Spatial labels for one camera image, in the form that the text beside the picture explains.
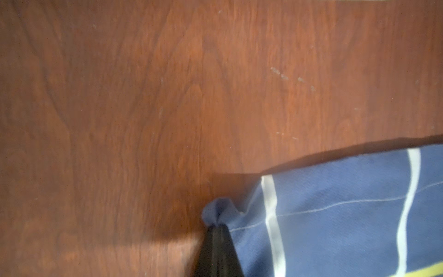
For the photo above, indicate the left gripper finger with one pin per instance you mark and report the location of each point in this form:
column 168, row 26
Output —
column 218, row 257

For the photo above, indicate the blue plaid pillowcase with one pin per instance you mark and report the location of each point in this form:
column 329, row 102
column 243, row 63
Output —
column 373, row 215

